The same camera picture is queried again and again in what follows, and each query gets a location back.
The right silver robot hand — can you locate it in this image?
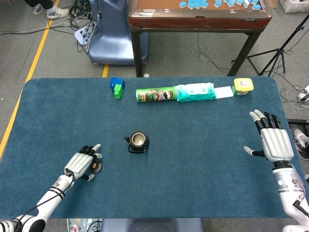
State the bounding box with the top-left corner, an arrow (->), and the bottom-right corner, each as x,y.
243,109 -> 295,162

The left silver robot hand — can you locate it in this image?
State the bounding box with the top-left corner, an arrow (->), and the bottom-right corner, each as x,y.
64,144 -> 103,182

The black teapot lid orange knob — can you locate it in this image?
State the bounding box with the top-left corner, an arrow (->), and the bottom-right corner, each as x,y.
91,158 -> 103,174

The black teapot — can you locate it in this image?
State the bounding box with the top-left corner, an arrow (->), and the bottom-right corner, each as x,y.
124,131 -> 150,154

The yellow lidded container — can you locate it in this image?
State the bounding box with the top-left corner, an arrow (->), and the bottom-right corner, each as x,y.
231,77 -> 254,96

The grey sneaker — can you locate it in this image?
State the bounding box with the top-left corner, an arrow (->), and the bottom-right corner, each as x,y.
291,128 -> 309,160

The black floor platform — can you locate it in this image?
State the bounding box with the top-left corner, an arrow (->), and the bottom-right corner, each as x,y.
287,118 -> 309,131

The white floor device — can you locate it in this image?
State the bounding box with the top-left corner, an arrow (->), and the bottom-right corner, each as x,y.
296,84 -> 309,102

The colourful printed bag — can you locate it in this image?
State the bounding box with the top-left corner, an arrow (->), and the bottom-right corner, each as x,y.
67,218 -> 102,232

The flat white plastic box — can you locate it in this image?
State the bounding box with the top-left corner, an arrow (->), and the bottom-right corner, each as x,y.
213,86 -> 235,99

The green toy block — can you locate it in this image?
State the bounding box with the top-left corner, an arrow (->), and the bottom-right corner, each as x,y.
113,84 -> 124,100

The blue toy block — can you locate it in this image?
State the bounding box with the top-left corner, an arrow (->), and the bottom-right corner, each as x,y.
110,76 -> 126,95

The black tripod stand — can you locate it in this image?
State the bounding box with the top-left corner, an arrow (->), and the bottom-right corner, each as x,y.
231,18 -> 309,77

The blue felt table cover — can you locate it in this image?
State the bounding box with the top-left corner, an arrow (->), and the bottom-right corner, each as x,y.
0,77 -> 309,219

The teal wet wipes pack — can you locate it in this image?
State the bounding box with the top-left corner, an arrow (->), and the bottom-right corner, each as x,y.
174,82 -> 217,102

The green Pringles can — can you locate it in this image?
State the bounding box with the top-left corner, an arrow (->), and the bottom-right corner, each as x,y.
135,86 -> 179,104

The white power strip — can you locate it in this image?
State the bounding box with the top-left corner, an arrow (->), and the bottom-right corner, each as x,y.
74,23 -> 97,46

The white storage box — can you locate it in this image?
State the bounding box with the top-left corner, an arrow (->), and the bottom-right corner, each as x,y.
281,0 -> 309,14

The brown mahjong table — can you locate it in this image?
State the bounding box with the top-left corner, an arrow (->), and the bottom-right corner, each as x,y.
127,0 -> 273,77

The person in black trousers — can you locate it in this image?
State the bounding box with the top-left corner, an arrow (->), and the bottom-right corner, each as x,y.
25,0 -> 70,20

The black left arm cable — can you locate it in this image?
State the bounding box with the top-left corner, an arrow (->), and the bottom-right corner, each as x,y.
14,172 -> 75,232

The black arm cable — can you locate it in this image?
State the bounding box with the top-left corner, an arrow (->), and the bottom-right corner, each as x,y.
14,172 -> 75,232
292,190 -> 309,215

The white floor cable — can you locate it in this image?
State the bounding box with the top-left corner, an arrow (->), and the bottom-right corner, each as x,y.
280,84 -> 309,116

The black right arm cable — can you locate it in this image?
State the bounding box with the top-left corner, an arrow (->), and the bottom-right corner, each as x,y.
292,190 -> 309,215

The thin black floor cable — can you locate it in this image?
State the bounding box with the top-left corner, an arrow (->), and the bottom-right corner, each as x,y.
197,32 -> 232,73

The blue-grey machine pedestal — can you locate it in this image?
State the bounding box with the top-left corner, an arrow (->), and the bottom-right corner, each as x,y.
88,0 -> 149,65

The black floor cable bundle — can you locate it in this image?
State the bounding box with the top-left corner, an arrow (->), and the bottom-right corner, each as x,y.
47,0 -> 100,55

